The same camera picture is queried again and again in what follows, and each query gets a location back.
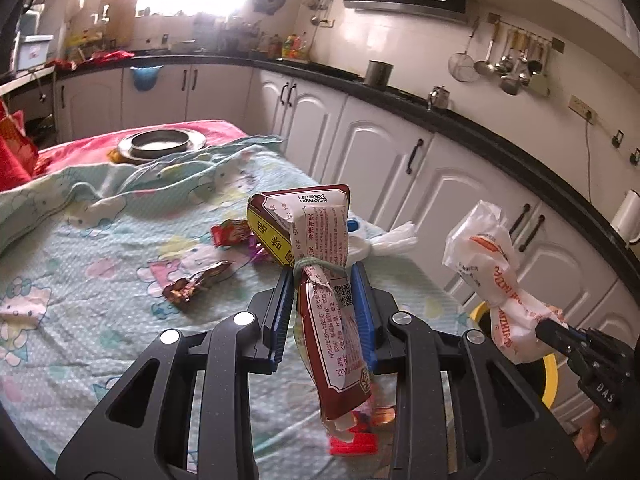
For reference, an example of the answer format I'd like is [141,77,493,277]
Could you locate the wooden cutting board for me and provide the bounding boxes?
[102,0,140,53]

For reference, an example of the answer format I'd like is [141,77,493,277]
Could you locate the round metal plate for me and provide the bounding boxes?
[118,129,206,162]

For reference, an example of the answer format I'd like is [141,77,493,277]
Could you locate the white power cable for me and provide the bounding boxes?
[584,120,596,201]

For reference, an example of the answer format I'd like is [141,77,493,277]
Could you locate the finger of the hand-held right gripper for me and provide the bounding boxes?
[535,319,588,361]

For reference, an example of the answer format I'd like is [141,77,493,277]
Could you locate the beige wall socket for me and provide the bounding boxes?
[570,95,598,126]

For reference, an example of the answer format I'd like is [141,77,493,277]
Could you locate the black kitchen countertop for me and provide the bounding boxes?
[55,50,640,261]

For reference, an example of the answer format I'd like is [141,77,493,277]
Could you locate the large red bag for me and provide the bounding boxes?
[0,102,40,193]

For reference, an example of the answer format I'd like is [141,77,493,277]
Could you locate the red plastic bag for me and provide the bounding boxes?
[52,50,136,68]

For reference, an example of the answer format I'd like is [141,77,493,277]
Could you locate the metal mesh strainer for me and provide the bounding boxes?
[447,17,481,83]

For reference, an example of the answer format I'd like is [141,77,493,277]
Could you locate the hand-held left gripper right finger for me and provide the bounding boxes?
[350,262,588,480]

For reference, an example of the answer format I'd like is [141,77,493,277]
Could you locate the maroon snack packet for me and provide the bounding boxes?
[246,184,375,436]

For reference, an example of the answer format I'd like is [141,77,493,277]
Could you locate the yellow trash bin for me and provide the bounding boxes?
[470,300,558,411]

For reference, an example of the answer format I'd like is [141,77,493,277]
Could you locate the red colourful candy packet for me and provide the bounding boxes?
[330,400,396,456]

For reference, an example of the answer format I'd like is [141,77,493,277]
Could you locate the hanging kitchen tools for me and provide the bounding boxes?
[305,0,336,26]

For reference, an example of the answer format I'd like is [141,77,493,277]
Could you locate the metal ladle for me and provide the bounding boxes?
[474,25,498,76]

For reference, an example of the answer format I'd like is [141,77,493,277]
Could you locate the group of condiment bottles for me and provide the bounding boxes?
[215,15,311,61]

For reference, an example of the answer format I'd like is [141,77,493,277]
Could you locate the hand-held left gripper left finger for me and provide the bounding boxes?
[57,271,297,480]

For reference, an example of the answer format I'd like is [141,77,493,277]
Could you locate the blue hanging bag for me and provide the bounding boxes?
[131,65,162,93]

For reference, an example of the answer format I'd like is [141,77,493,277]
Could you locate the small red wrapper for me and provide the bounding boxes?
[211,220,250,247]

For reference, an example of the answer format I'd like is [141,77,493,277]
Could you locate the brown foil wrapper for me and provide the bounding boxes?
[162,261,235,306]

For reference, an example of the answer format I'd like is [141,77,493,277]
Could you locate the pale blue storage box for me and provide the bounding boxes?
[14,35,55,73]

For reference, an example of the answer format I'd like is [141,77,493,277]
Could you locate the white orange plastic bag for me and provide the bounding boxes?
[441,200,568,366]

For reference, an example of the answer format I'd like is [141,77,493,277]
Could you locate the red tablecloth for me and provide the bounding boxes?
[37,120,248,166]

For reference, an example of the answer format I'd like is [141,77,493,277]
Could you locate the purple candy wrapper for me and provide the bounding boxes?
[247,237,273,263]

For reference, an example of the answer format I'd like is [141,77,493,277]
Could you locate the white lower cabinets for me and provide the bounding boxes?
[55,57,640,411]

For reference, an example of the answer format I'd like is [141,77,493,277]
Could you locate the glass jar on counter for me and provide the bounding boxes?
[427,85,451,111]

